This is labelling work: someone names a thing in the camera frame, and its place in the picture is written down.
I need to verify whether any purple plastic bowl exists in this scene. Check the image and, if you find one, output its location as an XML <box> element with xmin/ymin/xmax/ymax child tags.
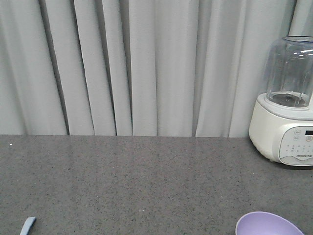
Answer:
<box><xmin>235</xmin><ymin>211</ymin><xmax>303</xmax><ymax>235</ymax></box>

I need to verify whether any light blue plastic spoon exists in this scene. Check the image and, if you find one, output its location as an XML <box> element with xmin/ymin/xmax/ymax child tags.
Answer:
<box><xmin>20</xmin><ymin>217</ymin><xmax>36</xmax><ymax>235</ymax></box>

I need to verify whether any grey pleated curtain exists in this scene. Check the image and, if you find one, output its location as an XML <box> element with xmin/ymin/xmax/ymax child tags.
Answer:
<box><xmin>0</xmin><ymin>0</ymin><xmax>313</xmax><ymax>137</ymax></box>

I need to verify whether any white blender with clear jar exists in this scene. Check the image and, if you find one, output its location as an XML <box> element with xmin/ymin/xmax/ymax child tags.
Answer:
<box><xmin>248</xmin><ymin>36</ymin><xmax>313</xmax><ymax>166</ymax></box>

